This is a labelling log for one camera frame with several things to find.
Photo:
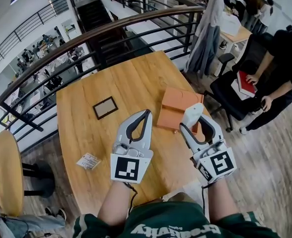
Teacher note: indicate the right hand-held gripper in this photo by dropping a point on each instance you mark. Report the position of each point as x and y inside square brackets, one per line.
[220, 163]

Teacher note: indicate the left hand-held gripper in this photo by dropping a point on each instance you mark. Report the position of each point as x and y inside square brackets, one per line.
[126, 168]

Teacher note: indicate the orange cardboard box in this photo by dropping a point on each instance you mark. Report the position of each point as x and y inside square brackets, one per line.
[173, 108]

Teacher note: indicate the person's right forearm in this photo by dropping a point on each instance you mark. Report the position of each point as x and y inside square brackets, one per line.
[221, 199]

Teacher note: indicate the person's left forearm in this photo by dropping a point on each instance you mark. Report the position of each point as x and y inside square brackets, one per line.
[113, 202]

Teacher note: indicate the black office chair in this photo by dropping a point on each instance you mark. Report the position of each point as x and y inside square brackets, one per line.
[225, 95]

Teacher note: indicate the white printed card packet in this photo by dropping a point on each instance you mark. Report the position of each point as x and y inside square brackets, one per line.
[87, 161]

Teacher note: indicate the white book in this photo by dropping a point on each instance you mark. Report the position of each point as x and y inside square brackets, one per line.
[236, 88]

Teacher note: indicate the red book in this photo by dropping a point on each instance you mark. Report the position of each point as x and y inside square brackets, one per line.
[245, 85]

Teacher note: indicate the grey hanging jacket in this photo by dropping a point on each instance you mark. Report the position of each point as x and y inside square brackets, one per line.
[205, 48]

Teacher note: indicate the person's green shirt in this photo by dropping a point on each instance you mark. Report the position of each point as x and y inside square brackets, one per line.
[166, 222]

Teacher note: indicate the crowd of seated people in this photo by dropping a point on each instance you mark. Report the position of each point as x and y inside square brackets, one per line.
[77, 58]

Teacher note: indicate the light wooden desk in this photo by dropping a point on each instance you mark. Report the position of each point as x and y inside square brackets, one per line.
[242, 35]

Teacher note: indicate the white plastic bin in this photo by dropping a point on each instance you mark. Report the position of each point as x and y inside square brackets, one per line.
[231, 25]

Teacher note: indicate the dark staircase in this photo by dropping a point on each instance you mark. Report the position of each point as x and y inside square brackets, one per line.
[94, 16]

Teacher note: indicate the round wooden table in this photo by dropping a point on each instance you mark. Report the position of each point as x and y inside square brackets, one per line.
[5, 172]

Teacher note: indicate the black balcony railing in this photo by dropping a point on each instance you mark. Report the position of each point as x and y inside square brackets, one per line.
[39, 18]

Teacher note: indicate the black picture frame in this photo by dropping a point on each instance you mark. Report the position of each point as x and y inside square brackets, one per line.
[105, 108]

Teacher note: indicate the black railing with wooden rail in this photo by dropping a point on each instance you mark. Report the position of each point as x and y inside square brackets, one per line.
[195, 9]

